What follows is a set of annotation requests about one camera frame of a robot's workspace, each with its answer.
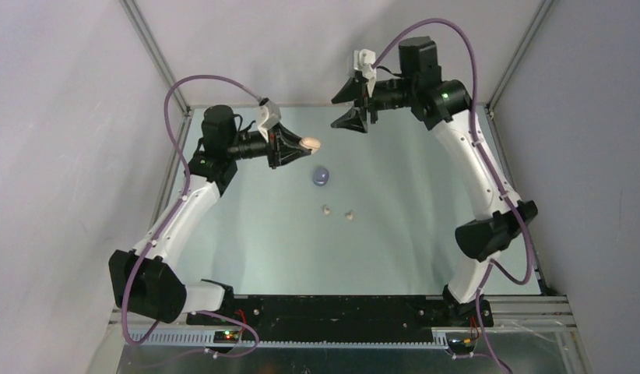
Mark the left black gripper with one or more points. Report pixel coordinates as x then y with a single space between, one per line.
280 148

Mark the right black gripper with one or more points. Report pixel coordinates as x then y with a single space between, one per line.
355 119

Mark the beige earbud charging case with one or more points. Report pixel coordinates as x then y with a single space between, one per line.
310 143

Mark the purple earbud charging case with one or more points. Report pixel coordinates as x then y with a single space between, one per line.
320 176

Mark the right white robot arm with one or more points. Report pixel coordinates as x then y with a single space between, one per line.
446 109

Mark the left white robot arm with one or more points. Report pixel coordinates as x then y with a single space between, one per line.
144 279

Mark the left controller board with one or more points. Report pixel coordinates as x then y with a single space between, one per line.
226 337

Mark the controller board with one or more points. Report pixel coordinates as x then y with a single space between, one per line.
226 337
467 342

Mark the right controller board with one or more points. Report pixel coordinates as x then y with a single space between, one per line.
467 342

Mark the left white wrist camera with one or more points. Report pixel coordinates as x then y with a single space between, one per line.
268 115

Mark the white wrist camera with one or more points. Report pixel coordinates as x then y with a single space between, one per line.
268 115
364 70

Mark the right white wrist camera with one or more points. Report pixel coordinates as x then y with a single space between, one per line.
364 70

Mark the aluminium frame rail front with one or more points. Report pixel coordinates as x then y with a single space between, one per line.
528 314

